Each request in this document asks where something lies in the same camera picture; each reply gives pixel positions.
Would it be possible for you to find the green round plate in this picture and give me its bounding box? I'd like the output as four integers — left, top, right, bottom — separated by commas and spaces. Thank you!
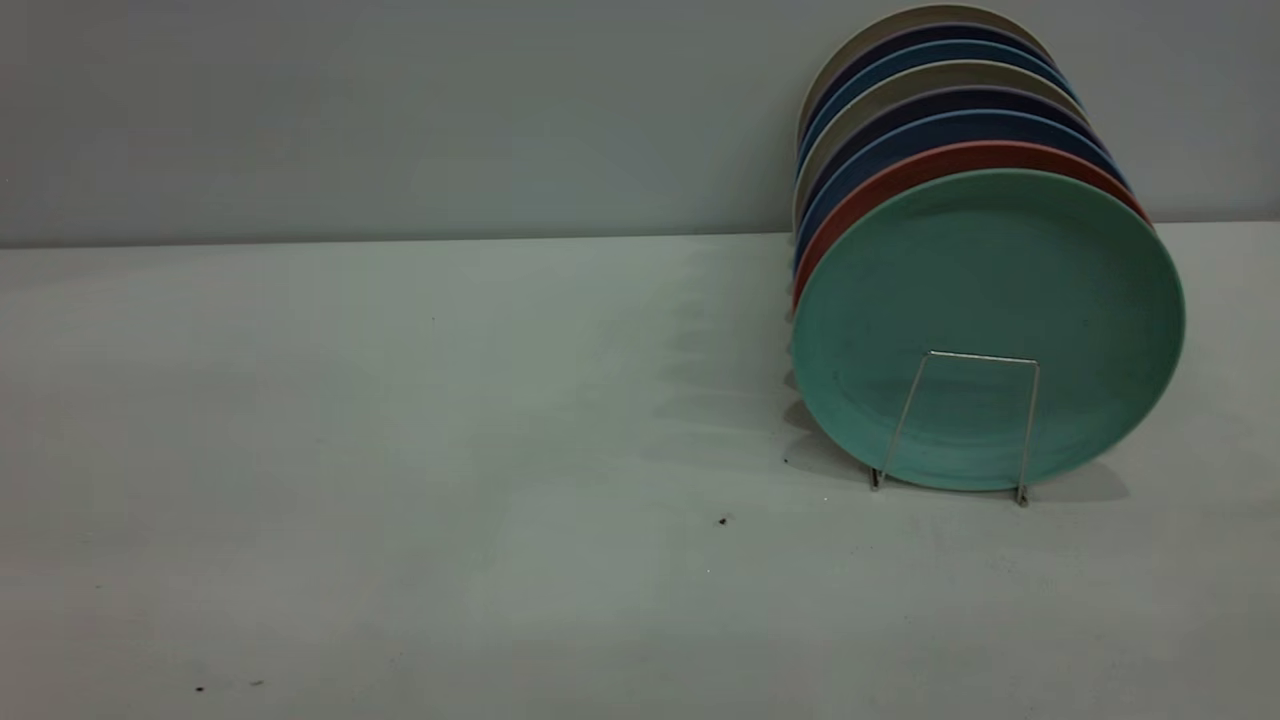
790, 168, 1187, 493

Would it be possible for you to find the pink round plate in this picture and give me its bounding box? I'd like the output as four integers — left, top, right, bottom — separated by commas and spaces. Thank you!
792, 140, 1153, 313

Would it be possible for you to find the blue round plate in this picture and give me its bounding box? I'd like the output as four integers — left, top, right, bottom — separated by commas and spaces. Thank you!
795, 110, 1131, 273
797, 40, 1077, 173

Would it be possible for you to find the dark purple round plate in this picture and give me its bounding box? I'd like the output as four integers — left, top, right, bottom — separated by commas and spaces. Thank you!
797, 85, 1107, 227
797, 22, 1057, 151

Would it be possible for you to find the silver wire plate rack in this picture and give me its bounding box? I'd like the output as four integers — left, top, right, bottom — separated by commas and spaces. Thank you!
868, 350, 1041, 508

